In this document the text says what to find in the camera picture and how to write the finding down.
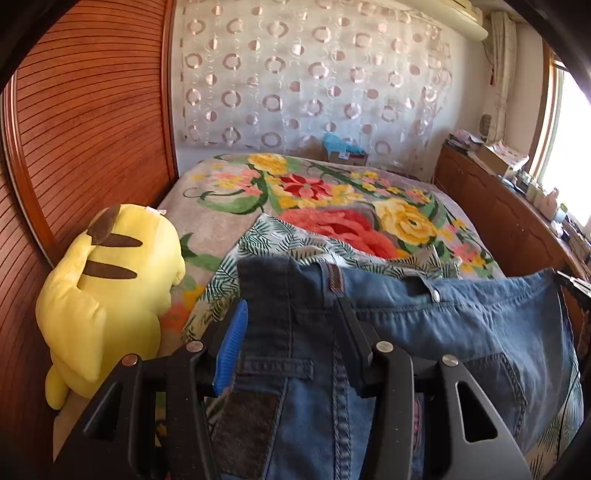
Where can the floral blanket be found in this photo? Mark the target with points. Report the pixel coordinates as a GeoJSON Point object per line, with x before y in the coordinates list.
{"type": "Point", "coordinates": [323, 194]}

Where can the cardboard box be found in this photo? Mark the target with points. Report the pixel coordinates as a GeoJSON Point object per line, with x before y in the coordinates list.
{"type": "Point", "coordinates": [353, 159]}

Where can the yellow plush toy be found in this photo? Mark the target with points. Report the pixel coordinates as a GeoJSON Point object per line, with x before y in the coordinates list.
{"type": "Point", "coordinates": [115, 304]}

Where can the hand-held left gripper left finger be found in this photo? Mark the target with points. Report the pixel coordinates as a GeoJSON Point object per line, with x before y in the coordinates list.
{"type": "Point", "coordinates": [231, 346]}

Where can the sheer circle pattern curtain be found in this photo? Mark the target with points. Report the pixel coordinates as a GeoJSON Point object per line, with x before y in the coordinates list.
{"type": "Point", "coordinates": [300, 69]}

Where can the blue denim pants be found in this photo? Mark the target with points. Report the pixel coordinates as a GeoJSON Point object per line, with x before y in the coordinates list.
{"type": "Point", "coordinates": [452, 332]}

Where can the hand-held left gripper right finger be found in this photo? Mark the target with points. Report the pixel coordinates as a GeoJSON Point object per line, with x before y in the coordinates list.
{"type": "Point", "coordinates": [358, 350]}

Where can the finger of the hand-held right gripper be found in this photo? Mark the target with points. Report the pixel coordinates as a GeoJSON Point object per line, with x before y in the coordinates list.
{"type": "Point", "coordinates": [575, 284]}

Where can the window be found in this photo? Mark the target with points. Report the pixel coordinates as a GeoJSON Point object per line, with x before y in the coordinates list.
{"type": "Point", "coordinates": [572, 138]}

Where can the tied patterned curtain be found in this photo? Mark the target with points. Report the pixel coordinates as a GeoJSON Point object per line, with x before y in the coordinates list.
{"type": "Point", "coordinates": [503, 78]}

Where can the blue crumpled bag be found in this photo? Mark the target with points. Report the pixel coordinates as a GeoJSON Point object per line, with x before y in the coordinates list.
{"type": "Point", "coordinates": [339, 142]}

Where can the clutter of boxes and bottles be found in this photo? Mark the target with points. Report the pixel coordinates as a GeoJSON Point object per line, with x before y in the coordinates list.
{"type": "Point", "coordinates": [512, 166]}

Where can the wooden cabinet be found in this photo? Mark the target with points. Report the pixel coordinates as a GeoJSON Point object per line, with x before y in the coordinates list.
{"type": "Point", "coordinates": [498, 217]}

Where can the palm leaf print sheet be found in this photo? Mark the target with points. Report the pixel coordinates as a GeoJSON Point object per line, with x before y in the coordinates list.
{"type": "Point", "coordinates": [277, 240]}

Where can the white air conditioner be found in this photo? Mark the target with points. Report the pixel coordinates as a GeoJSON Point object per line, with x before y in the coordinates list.
{"type": "Point", "coordinates": [461, 23]}

